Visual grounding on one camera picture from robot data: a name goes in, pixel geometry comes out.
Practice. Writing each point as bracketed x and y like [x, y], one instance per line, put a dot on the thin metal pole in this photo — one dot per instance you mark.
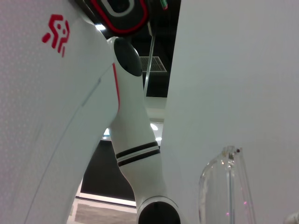
[147, 74]

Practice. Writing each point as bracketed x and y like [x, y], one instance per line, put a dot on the ceiling vent grille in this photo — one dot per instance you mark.
[158, 65]

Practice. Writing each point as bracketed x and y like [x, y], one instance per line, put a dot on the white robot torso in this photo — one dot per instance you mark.
[35, 116]

